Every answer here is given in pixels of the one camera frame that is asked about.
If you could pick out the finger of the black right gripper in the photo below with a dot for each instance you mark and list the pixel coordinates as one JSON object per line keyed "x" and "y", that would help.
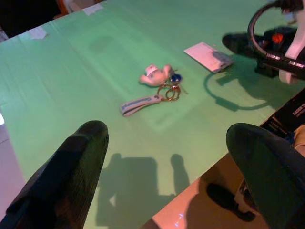
{"x": 236, "y": 44}

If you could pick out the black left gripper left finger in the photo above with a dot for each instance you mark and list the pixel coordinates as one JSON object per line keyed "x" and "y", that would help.
{"x": 59, "y": 186}

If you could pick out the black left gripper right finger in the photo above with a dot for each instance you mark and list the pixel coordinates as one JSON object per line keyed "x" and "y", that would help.
{"x": 274, "y": 181}

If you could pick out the black laser toner box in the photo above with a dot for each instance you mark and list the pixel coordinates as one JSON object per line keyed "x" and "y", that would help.
{"x": 290, "y": 114}

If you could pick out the green corrugated plastic board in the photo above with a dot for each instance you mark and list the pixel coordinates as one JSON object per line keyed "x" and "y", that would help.
{"x": 95, "y": 83}

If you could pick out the clear tape piece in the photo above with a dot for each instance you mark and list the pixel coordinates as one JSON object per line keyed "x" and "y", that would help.
{"x": 38, "y": 33}
{"x": 93, "y": 9}

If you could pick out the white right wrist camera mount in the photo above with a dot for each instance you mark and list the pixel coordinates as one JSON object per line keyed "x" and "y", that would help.
{"x": 296, "y": 40}

